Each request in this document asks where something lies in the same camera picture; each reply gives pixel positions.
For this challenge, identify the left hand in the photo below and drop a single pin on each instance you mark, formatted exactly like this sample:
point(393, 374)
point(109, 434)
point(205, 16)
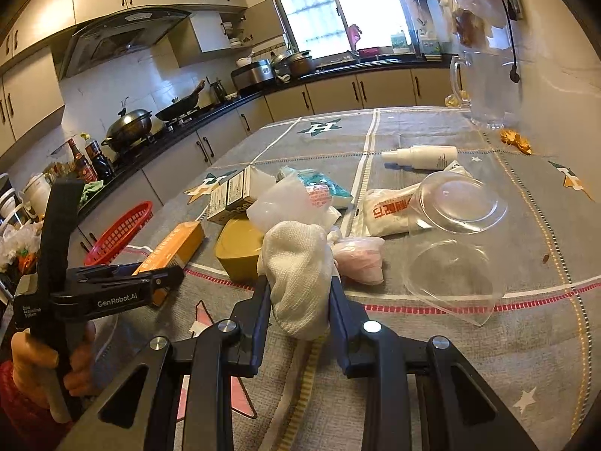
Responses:
point(32, 357)

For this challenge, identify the range hood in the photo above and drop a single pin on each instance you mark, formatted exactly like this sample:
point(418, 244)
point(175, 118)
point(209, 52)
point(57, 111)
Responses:
point(118, 34)

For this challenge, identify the grey patterned tablecloth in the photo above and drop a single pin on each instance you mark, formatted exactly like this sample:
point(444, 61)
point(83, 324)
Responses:
point(539, 349)

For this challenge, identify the orange candy wrapper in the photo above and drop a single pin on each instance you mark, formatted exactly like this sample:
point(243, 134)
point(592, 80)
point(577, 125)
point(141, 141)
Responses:
point(512, 137)

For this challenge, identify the red plastic basket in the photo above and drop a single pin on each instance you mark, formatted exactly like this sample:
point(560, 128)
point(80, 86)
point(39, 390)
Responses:
point(119, 235)

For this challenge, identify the dark soy sauce bottle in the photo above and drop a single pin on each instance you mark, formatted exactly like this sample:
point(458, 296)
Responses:
point(100, 162)

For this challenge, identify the blue white medicine box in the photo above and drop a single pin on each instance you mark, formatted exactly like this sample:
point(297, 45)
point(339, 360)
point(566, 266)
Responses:
point(237, 193)

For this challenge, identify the steel wok with lid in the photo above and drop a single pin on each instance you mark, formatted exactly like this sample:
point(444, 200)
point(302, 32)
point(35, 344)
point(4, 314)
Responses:
point(129, 128)

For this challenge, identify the white bag red lettering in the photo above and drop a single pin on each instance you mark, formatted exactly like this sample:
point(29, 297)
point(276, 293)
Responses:
point(385, 211)

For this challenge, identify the beige upper kitchen cabinets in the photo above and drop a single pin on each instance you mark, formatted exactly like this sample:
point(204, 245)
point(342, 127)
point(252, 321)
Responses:
point(32, 101)

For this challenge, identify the kitchen window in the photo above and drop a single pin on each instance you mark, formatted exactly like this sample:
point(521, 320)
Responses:
point(328, 28)

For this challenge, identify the teal tissue packet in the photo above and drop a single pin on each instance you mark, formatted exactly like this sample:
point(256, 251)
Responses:
point(316, 181)

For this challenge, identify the hanging plastic food bags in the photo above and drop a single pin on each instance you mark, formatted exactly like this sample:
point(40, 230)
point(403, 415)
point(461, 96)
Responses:
point(479, 24)

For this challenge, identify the black frying pan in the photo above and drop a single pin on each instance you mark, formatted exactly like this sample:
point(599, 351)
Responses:
point(182, 106)

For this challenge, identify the orange cardboard box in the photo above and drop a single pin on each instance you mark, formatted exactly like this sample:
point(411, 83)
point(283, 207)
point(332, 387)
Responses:
point(176, 249)

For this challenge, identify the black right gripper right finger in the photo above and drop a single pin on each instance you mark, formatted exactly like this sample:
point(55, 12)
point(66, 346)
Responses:
point(421, 394)

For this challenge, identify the translucent white plastic bag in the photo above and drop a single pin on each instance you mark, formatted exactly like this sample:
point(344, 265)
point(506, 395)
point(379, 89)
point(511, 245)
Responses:
point(288, 200)

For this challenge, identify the silver rice cooker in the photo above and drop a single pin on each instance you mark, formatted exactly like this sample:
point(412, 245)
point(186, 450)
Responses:
point(252, 75)

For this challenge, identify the beige kitchen cabinets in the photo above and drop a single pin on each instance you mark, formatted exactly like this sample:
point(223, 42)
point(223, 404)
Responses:
point(159, 171)
point(32, 101)

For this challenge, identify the white cloth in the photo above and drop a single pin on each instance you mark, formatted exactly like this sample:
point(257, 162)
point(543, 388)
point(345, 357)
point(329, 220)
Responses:
point(298, 264)

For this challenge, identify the clear glass pitcher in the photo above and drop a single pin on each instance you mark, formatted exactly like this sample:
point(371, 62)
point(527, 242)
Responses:
point(481, 80)

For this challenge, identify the pink plastic bag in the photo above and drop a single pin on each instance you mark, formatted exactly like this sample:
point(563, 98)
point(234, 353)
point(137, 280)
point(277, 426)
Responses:
point(360, 259)

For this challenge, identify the white spray bottle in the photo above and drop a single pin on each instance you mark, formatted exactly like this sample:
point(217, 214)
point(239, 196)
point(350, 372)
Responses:
point(422, 157)

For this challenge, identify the yellow square container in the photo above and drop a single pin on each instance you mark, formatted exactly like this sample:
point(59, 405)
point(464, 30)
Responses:
point(238, 248)

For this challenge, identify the clear plastic cup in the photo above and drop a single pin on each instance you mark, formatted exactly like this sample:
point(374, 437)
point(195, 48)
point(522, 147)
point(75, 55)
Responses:
point(454, 249)

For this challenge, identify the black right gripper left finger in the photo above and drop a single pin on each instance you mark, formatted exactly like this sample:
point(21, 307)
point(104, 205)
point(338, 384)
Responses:
point(138, 409)

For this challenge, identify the beige lower kitchen cabinets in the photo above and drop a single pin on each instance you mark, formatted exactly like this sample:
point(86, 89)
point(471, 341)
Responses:
point(159, 171)

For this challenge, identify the brown cooking pot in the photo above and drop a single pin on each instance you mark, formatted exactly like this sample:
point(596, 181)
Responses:
point(300, 64)

